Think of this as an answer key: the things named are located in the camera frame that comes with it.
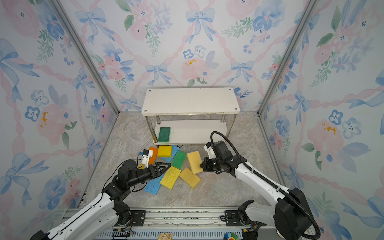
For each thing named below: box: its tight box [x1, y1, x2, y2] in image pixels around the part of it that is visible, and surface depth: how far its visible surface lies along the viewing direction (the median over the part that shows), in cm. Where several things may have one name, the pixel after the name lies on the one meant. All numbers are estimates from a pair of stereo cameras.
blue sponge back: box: [160, 145, 180, 163], surface depth 97 cm
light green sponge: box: [171, 150, 187, 170], surface depth 95 cm
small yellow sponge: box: [157, 145, 172, 158], surface depth 96 cm
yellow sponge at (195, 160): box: [187, 150, 203, 175], surface depth 81 cm
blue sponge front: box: [144, 173, 166, 195], surface depth 83 cm
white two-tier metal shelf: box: [141, 87, 240, 147], surface depth 84 cm
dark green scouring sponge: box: [158, 127, 171, 142], surface depth 99 cm
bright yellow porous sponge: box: [160, 165, 182, 190], surface depth 86 cm
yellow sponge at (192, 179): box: [179, 167, 201, 189], surface depth 87 cm
